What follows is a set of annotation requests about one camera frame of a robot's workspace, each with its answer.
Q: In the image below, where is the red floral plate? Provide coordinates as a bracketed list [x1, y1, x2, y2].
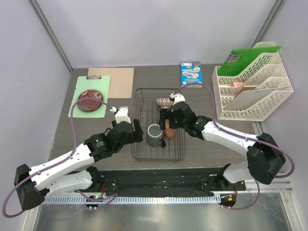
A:
[77, 90, 103, 112]

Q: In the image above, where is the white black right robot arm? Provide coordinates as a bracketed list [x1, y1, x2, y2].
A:
[159, 102, 286, 190]

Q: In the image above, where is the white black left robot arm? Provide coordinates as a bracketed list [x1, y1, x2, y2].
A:
[14, 119, 143, 211]

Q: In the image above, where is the white bowl red diamond pattern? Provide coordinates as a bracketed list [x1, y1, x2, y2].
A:
[156, 98, 173, 108]

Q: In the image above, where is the grey ceramic mug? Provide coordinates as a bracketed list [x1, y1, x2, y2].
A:
[146, 124, 166, 148]

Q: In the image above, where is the pink dotted ceramic mug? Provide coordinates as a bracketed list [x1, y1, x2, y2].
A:
[158, 120, 176, 139]

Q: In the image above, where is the blue picture book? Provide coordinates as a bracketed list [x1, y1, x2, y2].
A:
[180, 62, 203, 88]

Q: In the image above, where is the light green clipboard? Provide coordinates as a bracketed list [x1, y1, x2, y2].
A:
[68, 76, 111, 118]

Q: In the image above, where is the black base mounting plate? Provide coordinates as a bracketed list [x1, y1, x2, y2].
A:
[82, 168, 246, 197]

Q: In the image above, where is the white plastic file organizer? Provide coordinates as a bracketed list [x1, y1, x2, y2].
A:
[212, 52, 294, 121]

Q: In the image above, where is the green plastic folder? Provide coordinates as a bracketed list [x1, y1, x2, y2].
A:
[218, 46, 282, 77]

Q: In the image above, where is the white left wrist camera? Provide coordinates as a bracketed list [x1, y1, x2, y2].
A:
[110, 106, 131, 124]

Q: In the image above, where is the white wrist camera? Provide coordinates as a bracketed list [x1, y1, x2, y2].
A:
[110, 106, 131, 124]
[169, 93, 185, 106]

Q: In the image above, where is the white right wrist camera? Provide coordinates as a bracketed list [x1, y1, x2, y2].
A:
[169, 93, 185, 106]

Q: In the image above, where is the grey wire dish rack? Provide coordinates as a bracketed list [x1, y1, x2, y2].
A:
[131, 88, 186, 162]

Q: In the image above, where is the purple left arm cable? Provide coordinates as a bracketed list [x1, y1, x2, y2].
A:
[1, 98, 118, 217]

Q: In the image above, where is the white slotted cable duct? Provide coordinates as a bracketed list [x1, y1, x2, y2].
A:
[43, 194, 221, 205]

